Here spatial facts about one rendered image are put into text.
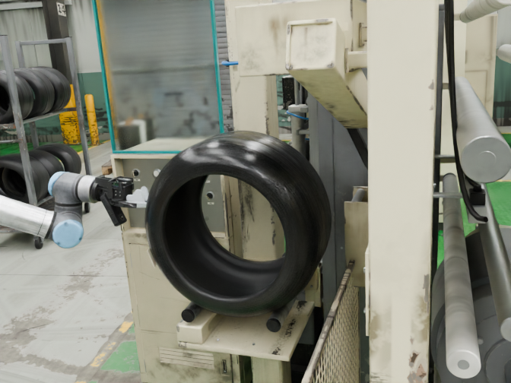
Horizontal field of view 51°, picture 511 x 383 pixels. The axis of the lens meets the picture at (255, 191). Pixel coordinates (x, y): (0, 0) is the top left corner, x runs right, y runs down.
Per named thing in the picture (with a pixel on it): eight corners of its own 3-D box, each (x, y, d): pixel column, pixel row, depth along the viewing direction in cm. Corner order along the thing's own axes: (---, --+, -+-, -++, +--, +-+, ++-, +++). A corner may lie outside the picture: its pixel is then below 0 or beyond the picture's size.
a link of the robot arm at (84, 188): (77, 204, 176) (95, 197, 185) (90, 207, 175) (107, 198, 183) (77, 178, 173) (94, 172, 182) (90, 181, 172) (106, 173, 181)
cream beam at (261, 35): (301, 64, 169) (299, 16, 166) (382, 60, 161) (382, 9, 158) (235, 78, 114) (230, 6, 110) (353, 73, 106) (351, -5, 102)
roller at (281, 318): (303, 285, 190) (292, 277, 190) (309, 276, 188) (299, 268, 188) (275, 335, 158) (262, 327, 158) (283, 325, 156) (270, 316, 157)
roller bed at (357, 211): (353, 263, 197) (353, 185, 189) (395, 266, 193) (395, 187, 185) (345, 286, 179) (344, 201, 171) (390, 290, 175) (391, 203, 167)
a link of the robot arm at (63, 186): (63, 196, 188) (64, 168, 186) (93, 201, 184) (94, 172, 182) (45, 200, 179) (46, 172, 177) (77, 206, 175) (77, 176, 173)
